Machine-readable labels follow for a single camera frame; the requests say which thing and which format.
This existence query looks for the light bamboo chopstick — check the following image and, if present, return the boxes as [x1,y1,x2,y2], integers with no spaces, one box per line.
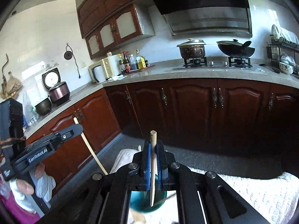
[73,117,110,176]

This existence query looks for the white floral cup teal inside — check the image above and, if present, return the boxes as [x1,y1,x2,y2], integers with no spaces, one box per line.
[130,190,167,213]

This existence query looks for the thin wooden chopstick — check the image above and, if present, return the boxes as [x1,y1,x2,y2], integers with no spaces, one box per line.
[150,130,157,207]

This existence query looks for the gloved left hand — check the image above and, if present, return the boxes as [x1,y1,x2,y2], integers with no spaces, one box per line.
[9,163,56,214]

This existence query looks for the black inner pot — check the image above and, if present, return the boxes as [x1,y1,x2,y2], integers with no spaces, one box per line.
[35,98,52,116]

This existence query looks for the rice cooker open lid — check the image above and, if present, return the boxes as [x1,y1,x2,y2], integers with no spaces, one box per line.
[41,67,70,107]

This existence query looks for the white electric kettle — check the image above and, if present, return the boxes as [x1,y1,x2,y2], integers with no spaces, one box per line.
[91,65,106,83]

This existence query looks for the cream microwave oven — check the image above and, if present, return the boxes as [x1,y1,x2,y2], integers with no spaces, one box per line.
[88,55,121,83]

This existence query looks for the dark wooden lower cabinets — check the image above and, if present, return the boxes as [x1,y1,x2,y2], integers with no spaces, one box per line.
[28,78,298,175]

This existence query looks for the dark soy sauce bottle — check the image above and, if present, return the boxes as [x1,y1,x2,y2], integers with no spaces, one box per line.
[123,52,131,72]

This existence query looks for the yellow oil bottle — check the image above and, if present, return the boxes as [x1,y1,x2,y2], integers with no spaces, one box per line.
[136,49,146,70]

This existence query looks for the gas stove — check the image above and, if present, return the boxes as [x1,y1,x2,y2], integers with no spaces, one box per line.
[173,57,263,71]

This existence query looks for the white quilted tablecloth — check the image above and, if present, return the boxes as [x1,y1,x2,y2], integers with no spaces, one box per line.
[109,148,299,224]

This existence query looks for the wooden upper cabinets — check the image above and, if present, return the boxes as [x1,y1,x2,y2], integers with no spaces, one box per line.
[77,0,155,59]

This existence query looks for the speckled cooking pot with lid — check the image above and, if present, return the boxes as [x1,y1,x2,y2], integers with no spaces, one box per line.
[177,38,206,59]

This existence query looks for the grey stone countertop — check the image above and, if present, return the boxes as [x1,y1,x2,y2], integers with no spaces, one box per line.
[24,59,298,138]

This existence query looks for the black wok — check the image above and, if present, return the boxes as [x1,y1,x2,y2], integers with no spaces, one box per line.
[217,39,255,59]

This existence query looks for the dish drying rack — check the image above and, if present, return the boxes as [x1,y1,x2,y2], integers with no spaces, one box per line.
[266,24,298,76]

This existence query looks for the range hood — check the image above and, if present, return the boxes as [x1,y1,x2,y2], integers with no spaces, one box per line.
[153,0,252,38]

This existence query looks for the black wall plug with cable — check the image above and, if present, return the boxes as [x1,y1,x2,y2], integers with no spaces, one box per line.
[63,43,81,79]

